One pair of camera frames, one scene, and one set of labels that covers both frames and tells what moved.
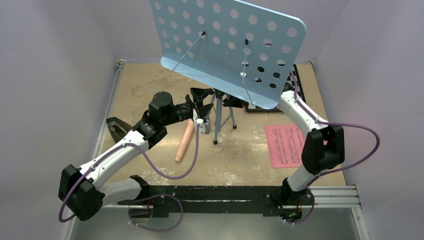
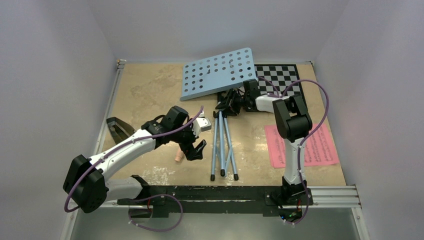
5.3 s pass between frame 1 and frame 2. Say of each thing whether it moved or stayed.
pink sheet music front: stayed
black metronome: stayed
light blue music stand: moved
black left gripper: moved
